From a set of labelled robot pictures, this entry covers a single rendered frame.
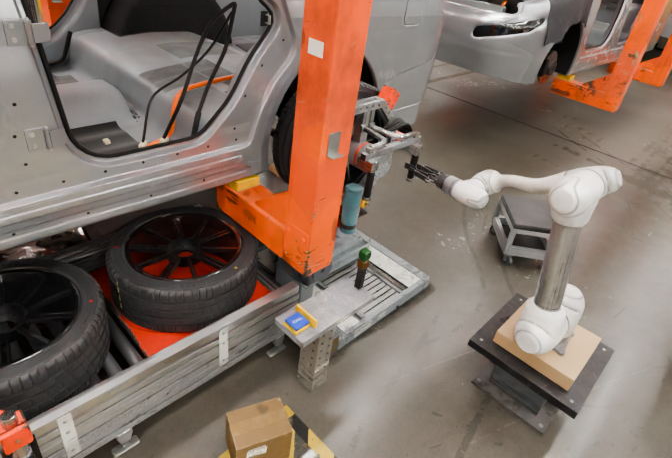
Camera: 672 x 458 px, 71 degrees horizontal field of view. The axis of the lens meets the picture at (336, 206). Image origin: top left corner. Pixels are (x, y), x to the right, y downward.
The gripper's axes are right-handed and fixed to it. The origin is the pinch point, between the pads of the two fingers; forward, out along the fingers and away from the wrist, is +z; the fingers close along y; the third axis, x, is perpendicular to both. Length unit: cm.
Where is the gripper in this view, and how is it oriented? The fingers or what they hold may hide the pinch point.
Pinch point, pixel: (413, 166)
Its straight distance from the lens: 241.1
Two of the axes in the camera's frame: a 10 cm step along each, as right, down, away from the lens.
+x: 1.3, -8.4, -5.2
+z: -7.0, -4.5, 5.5
